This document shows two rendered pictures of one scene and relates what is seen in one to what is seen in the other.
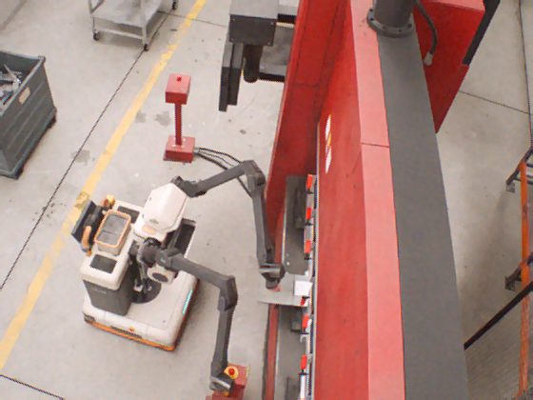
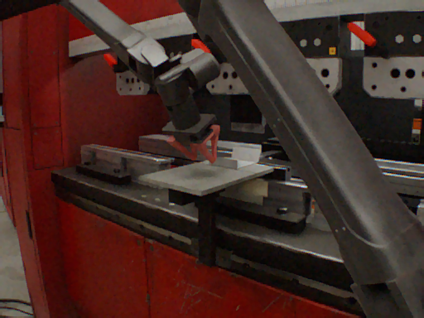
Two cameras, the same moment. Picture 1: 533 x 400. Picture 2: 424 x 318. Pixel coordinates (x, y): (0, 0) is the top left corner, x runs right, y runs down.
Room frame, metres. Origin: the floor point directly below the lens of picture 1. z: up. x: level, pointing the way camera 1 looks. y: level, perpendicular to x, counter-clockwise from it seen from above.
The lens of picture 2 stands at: (0.81, 0.38, 1.17)
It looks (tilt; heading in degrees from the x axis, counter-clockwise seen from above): 10 degrees down; 315
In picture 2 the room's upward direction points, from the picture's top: straight up
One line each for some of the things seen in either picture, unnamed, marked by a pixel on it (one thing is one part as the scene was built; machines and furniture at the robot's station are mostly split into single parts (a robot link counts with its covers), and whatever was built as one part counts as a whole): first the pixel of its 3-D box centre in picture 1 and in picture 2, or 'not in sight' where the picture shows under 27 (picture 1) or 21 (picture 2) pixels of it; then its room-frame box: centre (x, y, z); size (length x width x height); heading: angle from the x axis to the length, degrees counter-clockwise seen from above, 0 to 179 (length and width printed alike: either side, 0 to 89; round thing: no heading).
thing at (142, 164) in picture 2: (310, 212); (121, 163); (1.92, -0.25, 0.92); 0.50 x 0.06 x 0.10; 6
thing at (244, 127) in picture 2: not in sight; (247, 113); (1.37, -0.30, 1.13); 0.10 x 0.02 x 0.10; 6
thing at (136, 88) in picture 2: (321, 197); (139, 69); (1.79, -0.26, 1.26); 0.15 x 0.09 x 0.17; 6
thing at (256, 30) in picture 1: (249, 48); not in sight; (2.57, 0.29, 1.53); 0.51 x 0.25 x 0.85; 6
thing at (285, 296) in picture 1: (283, 289); (209, 173); (1.35, -0.15, 1.00); 0.26 x 0.18 x 0.01; 96
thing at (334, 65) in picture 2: (319, 300); (312, 58); (1.19, -0.32, 1.26); 0.15 x 0.09 x 0.17; 6
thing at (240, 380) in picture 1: (230, 383); not in sight; (0.86, 0.02, 0.75); 0.20 x 0.16 x 0.18; 178
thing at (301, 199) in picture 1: (301, 208); (101, 172); (1.96, -0.18, 0.89); 0.30 x 0.05 x 0.03; 6
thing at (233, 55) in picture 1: (233, 65); not in sight; (2.51, 0.37, 1.42); 0.45 x 0.12 x 0.36; 6
